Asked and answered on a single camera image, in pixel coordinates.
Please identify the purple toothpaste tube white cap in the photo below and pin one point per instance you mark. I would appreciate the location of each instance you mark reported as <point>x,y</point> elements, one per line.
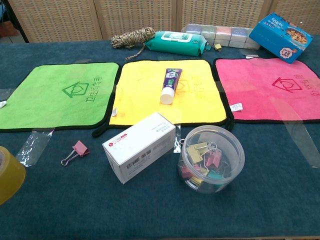
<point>170,82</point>

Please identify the green wet wipes pack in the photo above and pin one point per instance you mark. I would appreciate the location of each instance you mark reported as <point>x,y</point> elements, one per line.
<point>175,47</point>

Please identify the yellow microfiber cloth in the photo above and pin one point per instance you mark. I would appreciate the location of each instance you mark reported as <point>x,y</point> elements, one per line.
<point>140,100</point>

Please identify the white cardboard box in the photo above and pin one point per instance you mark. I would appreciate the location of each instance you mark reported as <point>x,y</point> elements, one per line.
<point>140,150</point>

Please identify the pink binder clip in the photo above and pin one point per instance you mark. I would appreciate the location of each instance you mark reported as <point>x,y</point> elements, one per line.
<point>186,172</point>
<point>80,148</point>
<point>215,160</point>

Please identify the clear adhesive tape strip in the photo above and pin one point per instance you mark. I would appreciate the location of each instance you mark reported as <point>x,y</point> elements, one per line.
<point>5,94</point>
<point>32,147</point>
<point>83,61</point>
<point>297,132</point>
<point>222,88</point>

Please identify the clear plastic jar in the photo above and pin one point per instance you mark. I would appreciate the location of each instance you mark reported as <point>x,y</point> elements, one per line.
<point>232,150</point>

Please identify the teal binder clip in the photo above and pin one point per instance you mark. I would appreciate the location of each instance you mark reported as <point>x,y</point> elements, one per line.
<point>216,175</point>

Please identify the striped twine bundle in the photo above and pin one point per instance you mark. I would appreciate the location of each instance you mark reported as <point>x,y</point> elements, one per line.
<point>130,38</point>

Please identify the small yellow binder clip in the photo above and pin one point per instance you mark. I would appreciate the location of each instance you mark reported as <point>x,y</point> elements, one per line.
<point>218,46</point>

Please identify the pink microfiber cloth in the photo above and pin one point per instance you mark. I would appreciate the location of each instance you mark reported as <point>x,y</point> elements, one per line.
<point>262,105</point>

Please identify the wrapped row of small boxes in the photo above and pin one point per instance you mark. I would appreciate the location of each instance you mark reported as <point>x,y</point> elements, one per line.
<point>222,35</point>

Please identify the green microfiber cloth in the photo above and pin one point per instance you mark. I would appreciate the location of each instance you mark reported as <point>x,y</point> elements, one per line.
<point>37,100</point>

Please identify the woven folding screen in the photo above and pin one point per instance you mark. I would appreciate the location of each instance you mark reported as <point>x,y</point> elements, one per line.
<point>62,20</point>

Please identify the blue cookie box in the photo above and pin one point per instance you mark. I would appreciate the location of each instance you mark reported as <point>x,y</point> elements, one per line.
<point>275,32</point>

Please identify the yellow packing tape roll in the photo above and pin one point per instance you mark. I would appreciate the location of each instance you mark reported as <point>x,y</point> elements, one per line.
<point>12,180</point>

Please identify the black stand pole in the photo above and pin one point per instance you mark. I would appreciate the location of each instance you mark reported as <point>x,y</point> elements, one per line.
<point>17,22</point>

